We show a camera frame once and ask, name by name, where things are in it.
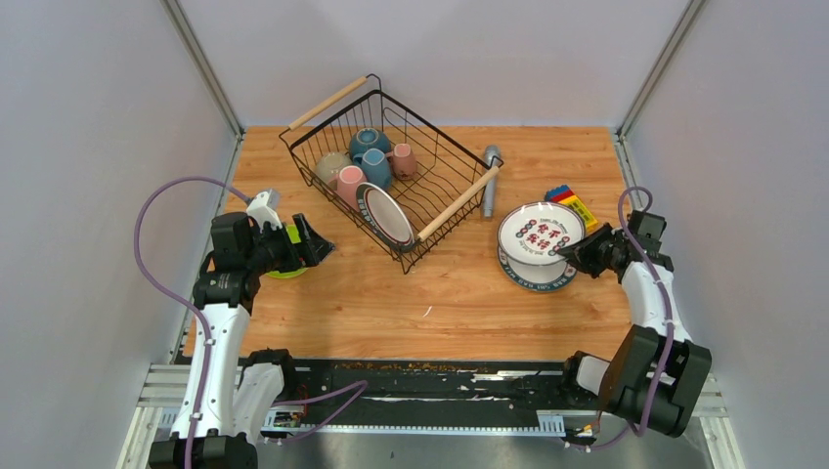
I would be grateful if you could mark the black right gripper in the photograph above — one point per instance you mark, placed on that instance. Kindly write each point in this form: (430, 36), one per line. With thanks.
(580, 253)

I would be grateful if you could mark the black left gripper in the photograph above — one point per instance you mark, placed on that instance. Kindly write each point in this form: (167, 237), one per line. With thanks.
(316, 247)

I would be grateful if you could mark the lime green plate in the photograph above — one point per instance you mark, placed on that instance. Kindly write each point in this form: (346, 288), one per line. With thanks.
(288, 273)

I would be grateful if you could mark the white plate red characters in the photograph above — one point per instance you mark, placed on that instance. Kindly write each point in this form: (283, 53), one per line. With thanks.
(534, 233)

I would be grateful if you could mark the white plate green lettered rim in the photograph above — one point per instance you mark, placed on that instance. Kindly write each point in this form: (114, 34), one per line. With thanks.
(537, 278)

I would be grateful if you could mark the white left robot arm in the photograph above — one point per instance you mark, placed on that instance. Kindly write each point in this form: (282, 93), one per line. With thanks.
(225, 403)

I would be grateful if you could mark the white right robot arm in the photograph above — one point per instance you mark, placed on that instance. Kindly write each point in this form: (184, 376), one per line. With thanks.
(657, 375)

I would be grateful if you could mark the colourful toy brick block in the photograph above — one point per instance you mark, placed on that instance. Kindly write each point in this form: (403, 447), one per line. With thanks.
(564, 195)

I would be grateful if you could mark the white plate dark striped rim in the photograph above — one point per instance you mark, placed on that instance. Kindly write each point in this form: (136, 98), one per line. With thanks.
(385, 217)

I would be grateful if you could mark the pink cup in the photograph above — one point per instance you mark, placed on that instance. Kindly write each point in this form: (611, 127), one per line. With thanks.
(347, 181)

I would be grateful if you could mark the beige ceramic bowl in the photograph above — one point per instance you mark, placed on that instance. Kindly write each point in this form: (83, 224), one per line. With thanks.
(329, 166)

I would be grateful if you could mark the light blue mug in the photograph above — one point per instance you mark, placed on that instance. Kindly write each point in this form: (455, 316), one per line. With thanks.
(376, 167)

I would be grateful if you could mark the dark blue ceramic bowl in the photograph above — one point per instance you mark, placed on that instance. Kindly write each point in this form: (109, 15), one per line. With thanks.
(369, 138)

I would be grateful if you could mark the small mauve cup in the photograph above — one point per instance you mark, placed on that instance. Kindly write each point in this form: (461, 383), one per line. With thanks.
(403, 162)

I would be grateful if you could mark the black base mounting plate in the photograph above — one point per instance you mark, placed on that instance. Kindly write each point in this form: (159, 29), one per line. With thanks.
(434, 394)

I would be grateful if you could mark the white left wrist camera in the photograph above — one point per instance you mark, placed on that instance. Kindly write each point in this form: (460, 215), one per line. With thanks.
(262, 209)

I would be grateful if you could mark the black wire dish rack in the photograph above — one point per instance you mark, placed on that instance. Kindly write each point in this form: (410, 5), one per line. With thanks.
(450, 180)

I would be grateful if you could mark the grey cylindrical handle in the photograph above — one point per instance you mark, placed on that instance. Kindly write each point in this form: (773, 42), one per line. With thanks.
(493, 157)

